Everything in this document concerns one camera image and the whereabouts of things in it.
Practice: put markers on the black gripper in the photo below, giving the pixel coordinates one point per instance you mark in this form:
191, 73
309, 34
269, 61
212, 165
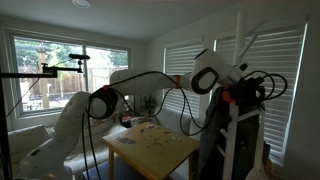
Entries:
248, 91

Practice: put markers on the light wooden table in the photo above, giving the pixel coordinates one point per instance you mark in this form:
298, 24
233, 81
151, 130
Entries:
150, 150

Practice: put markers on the dark potted plant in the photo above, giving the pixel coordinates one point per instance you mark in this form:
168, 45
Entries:
148, 103

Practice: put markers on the white wooden coat rack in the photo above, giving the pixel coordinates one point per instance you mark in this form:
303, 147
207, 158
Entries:
240, 33

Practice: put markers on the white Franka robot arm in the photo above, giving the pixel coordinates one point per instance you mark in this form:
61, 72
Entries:
146, 83

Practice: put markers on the black camera on stand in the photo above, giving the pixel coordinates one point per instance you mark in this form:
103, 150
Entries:
79, 56

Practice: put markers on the narrow white window blind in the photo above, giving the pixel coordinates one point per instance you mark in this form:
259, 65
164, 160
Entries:
181, 56

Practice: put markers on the wide white window blind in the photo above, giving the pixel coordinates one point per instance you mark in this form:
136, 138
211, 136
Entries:
283, 60

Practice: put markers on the black tripod stand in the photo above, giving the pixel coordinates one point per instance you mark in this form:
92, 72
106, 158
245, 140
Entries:
4, 133

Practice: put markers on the round ceiling light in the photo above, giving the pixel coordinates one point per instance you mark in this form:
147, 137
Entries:
81, 2

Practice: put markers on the dark grey jacket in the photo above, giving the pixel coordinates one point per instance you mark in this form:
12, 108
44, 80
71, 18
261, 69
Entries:
210, 143

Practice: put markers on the grey sofa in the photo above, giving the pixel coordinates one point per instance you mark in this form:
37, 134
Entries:
23, 140

